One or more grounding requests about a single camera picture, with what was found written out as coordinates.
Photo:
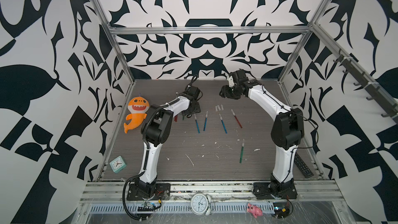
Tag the white alarm clock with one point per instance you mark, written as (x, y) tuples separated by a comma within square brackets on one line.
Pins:
[(201, 204)]

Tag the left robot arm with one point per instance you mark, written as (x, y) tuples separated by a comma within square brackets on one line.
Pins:
[(156, 130)]

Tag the wall hook rack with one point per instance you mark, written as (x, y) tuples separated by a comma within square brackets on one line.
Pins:
[(365, 81)]

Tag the blue knife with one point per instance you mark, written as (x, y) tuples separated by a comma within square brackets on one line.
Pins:
[(223, 124), (205, 121), (197, 124)]

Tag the black remote control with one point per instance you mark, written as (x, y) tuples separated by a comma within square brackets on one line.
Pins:
[(302, 166)]

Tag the small teal square clock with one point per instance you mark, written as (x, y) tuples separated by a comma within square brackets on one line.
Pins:
[(117, 164)]

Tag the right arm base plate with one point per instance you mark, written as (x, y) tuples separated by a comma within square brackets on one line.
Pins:
[(273, 191)]

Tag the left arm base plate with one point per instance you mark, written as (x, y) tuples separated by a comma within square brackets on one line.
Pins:
[(138, 191)]

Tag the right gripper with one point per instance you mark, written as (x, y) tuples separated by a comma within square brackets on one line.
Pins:
[(224, 92)]

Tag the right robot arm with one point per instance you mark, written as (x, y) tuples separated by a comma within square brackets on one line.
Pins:
[(287, 130)]

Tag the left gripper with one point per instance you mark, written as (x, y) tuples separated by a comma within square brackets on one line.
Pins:
[(196, 108)]

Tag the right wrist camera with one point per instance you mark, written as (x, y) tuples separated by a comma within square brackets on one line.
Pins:
[(231, 82)]

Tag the orange shark plush toy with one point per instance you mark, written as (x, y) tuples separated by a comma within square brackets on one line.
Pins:
[(138, 106)]

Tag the pink pig toy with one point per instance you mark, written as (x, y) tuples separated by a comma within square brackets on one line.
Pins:
[(254, 210)]

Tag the green circuit board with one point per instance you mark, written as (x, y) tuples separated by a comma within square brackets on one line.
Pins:
[(282, 211)]

